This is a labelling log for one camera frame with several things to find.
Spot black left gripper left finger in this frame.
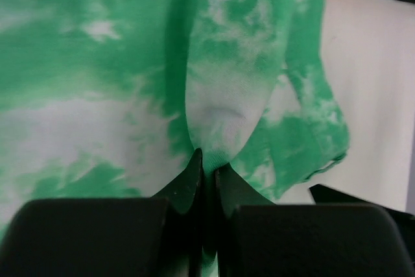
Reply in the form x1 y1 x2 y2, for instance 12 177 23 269
1 150 204 276

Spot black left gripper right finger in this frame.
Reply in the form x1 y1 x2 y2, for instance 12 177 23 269
215 165 414 276

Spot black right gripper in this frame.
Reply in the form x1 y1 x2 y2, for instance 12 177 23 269
309 184 414 225

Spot green tie-dye trousers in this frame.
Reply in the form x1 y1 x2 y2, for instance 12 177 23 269
0 0 351 277

